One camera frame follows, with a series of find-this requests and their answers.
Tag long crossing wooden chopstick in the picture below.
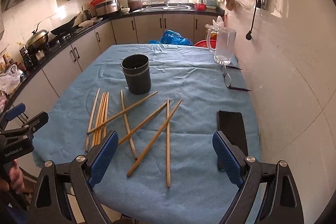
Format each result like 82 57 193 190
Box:
87 91 158 135

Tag pale short wooden chopstick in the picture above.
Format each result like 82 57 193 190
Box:
120 90 138 160

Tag long diagonal wooden chopstick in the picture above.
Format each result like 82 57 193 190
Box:
126 99 183 177

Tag vertical wooden chopstick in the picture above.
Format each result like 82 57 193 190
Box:
166 98 171 188

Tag person's left hand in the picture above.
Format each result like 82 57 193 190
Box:
0 160 25 194

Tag white plastic bag on counter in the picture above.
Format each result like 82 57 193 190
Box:
0 64 23 95

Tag black smartphone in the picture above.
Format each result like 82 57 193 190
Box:
217 110 248 156

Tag steel wok with lid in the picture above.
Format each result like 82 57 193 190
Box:
25 23 49 54

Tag black eyeglasses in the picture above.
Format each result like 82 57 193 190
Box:
221 64 251 92

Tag blue towel table cover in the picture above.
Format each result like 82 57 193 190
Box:
33 44 261 223

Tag black utensil holder cup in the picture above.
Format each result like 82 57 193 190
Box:
121 54 151 95

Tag black frying pan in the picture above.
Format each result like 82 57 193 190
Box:
51 15 77 36

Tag red plastic basin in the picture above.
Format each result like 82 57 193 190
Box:
194 39 216 48

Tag clear glass pitcher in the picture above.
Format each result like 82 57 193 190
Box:
206 27 236 65

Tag blue plastic bag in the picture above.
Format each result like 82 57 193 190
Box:
148 30 193 46

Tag silver rice cooker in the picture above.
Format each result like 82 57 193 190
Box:
94 0 120 16

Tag brown cooking pot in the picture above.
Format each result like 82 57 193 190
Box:
127 0 143 12

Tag red small pot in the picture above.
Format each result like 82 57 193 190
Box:
194 3 207 11

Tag black hanging power cable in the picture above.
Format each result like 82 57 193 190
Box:
245 0 265 41

